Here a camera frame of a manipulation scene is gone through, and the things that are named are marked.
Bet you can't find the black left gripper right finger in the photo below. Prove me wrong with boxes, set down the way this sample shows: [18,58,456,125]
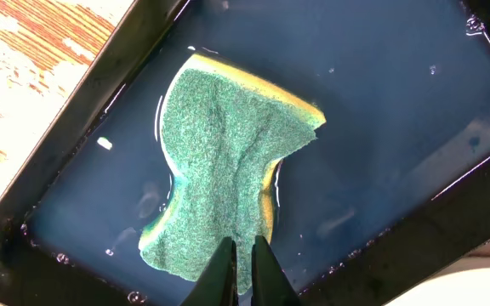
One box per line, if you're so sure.
[251,235,301,306]

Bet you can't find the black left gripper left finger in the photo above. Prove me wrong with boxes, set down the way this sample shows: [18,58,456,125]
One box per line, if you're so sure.
[181,237,238,306]

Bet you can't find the green yellow sponge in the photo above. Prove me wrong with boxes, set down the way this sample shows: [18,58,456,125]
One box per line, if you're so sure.
[138,54,326,294]

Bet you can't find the black water tray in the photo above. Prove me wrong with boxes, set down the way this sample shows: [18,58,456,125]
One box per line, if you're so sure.
[0,0,490,305]

